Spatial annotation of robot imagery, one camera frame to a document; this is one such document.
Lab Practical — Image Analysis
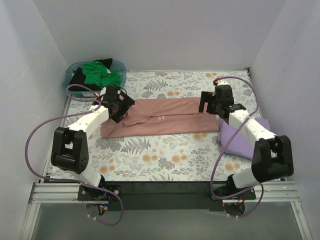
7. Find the pink t-shirt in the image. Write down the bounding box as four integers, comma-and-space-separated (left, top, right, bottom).
100, 97, 219, 139

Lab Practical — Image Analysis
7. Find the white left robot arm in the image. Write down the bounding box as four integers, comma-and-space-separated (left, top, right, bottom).
51, 85, 135, 200

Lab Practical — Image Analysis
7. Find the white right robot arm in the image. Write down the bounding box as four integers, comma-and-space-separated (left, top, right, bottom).
198, 81, 294, 200

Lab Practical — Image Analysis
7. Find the green t-shirt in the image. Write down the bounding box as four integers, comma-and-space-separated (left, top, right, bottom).
82, 61, 122, 89

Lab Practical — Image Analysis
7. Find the black t-shirt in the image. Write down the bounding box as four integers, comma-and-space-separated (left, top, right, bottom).
69, 58, 113, 90

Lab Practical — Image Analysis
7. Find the folded purple t-shirt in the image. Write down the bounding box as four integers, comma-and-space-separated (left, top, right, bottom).
218, 118, 259, 160

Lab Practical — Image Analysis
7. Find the floral patterned table mat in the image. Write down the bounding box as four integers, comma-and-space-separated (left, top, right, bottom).
44, 70, 281, 182

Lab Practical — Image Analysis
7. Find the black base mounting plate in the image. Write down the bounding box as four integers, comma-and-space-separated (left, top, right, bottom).
77, 180, 257, 212

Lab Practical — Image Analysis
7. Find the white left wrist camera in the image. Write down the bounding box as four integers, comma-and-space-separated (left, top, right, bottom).
99, 87, 107, 96

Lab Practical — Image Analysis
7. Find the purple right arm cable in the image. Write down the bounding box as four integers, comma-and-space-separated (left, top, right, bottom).
209, 76, 265, 219

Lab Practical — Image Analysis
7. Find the aluminium frame rail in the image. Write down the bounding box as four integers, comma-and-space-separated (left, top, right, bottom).
19, 180, 313, 240

